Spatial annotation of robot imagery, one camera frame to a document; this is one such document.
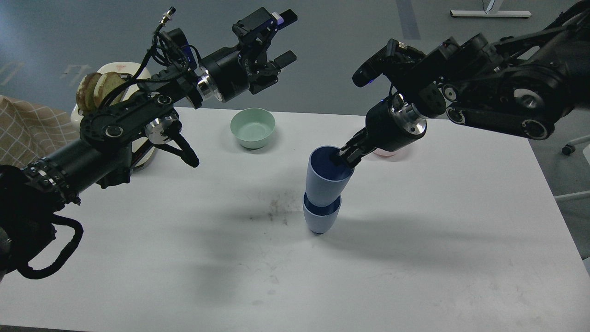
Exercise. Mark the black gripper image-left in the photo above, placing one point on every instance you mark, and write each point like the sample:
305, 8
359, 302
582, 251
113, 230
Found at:
230, 71

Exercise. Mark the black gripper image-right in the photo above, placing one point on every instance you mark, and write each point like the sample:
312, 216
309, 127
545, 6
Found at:
391, 124

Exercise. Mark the light blue cup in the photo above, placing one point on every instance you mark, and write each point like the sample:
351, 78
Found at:
327, 176

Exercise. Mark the dark blue cup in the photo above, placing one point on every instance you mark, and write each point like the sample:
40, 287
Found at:
320, 219

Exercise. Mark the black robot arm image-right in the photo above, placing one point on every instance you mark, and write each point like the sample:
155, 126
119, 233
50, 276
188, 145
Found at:
518, 85

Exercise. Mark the pink bowl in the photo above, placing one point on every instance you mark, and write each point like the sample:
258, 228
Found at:
386, 154

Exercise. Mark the mint green bowl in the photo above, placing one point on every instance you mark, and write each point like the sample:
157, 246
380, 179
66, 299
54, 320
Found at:
253, 128

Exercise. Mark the cream white toaster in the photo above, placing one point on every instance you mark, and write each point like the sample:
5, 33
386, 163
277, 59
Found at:
122, 68

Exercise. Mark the white desk leg base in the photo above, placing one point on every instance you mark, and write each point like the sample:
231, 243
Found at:
490, 14

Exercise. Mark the left toast slice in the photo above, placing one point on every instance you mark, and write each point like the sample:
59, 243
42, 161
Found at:
85, 93

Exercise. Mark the office chair caster leg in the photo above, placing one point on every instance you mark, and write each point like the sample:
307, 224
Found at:
571, 146

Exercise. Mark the beige checkered cloth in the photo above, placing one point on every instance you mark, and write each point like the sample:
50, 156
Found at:
30, 131

